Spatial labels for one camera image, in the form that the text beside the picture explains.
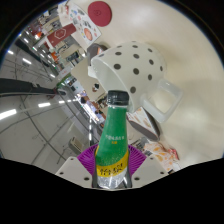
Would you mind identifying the white polka-dot mug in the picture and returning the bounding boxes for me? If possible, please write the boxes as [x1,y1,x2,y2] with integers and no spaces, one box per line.
[87,40,184,124]

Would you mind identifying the ceiling air conditioner unit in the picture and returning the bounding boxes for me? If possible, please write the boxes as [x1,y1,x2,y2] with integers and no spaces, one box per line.
[68,135,86,154]

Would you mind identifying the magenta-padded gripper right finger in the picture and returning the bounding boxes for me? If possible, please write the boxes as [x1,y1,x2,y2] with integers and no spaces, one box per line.
[124,144,169,189]

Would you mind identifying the plastic bag of fried food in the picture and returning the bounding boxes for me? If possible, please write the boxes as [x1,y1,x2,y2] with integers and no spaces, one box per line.
[141,139,181,173]

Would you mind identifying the green-labelled drink bottle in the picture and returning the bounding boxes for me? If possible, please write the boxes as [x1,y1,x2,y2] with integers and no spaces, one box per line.
[94,89,131,190]

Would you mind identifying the group of beige chairs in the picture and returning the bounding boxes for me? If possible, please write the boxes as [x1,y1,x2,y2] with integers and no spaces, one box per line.
[56,43,91,98]

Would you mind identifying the colourful printed leaflet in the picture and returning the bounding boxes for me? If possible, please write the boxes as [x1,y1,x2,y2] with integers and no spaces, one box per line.
[64,2,102,48]

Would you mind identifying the group of ceiling lights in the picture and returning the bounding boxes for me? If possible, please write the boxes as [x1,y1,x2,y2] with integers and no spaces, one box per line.
[0,33,81,121]

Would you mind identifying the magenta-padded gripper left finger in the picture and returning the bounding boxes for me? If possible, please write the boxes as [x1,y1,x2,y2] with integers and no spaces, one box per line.
[54,143,101,189]

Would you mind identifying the red paper cup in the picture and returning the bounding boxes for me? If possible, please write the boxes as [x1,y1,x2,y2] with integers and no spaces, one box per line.
[46,23,78,48]

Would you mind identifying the flat round red coaster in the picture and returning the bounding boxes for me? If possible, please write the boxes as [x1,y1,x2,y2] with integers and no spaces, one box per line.
[87,0,113,28]

